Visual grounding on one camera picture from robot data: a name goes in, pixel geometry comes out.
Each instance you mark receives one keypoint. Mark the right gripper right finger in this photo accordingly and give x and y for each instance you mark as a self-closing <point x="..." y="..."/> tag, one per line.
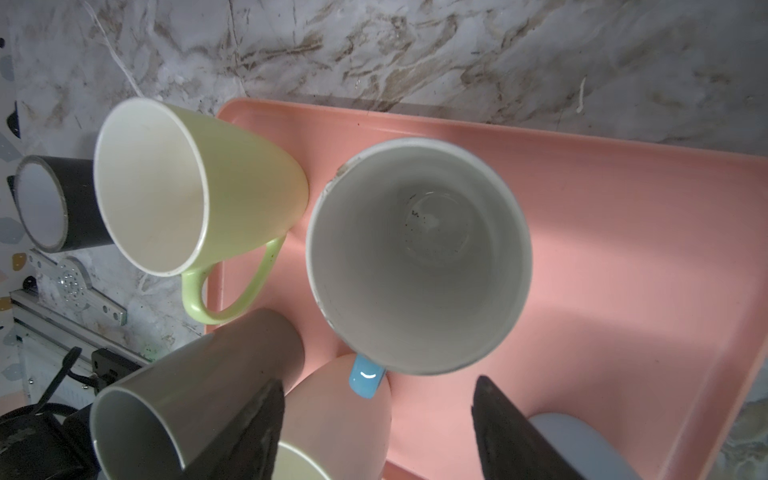
<point x="509" y="446"/>

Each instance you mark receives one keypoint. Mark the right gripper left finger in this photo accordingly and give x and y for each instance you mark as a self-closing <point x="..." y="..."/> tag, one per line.
<point x="247" y="447"/>

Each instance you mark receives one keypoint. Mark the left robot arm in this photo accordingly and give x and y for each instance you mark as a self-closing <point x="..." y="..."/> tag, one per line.
<point x="54" y="443"/>

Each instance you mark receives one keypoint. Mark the dark grey mug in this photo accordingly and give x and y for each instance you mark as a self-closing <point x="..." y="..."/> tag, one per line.
<point x="159" y="419"/>

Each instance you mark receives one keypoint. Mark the green mug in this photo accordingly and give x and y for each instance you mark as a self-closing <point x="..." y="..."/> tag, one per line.
<point x="180" y="191"/>

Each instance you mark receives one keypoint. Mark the pink handled cream mug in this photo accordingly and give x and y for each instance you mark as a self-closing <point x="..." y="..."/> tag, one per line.
<point x="331" y="432"/>

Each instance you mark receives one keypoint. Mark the pink tray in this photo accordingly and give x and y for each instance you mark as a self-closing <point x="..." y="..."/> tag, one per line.
<point x="647" y="315"/>

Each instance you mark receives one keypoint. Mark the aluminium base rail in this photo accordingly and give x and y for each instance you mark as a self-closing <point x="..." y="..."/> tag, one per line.
<point x="44" y="335"/>

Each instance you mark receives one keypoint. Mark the black tape roll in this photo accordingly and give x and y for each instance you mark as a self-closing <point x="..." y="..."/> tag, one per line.
<point x="56" y="201"/>

